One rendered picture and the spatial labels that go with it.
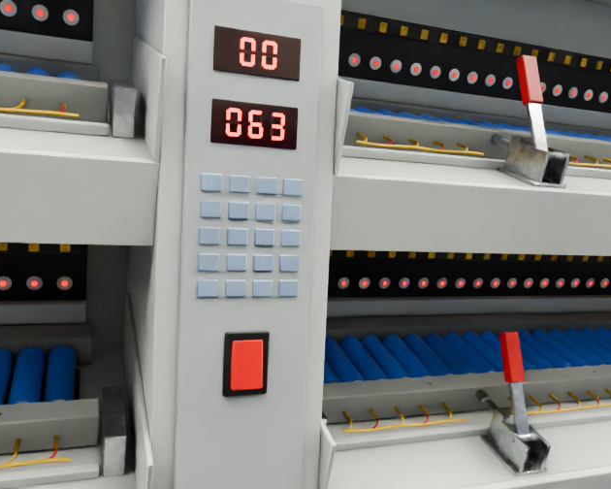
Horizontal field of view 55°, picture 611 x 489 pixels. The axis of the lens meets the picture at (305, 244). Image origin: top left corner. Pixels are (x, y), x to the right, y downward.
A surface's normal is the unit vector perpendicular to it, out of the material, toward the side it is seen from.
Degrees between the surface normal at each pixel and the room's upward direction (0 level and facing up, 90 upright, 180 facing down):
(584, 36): 90
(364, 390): 18
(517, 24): 90
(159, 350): 90
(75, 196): 108
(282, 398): 90
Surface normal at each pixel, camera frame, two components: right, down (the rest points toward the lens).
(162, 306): 0.36, 0.07
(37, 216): 0.32, 0.37
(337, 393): 0.15, -0.93
